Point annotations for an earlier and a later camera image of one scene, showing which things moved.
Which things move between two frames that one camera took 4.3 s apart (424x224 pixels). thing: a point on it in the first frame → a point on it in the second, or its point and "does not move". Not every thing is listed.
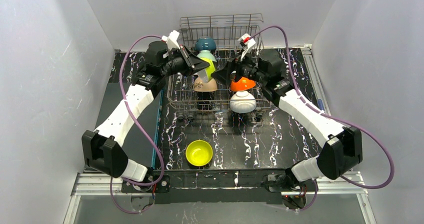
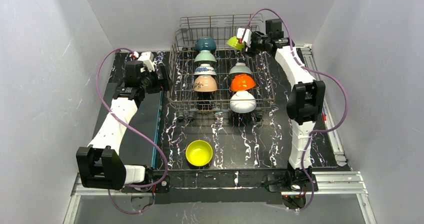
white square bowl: [205, 75] → [233, 41]
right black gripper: [237, 69] → [253, 41]
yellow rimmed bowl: [199, 153] does not move
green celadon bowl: [207, 54] does not move
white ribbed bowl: [242, 101] does not move
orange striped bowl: [242, 84] does not move
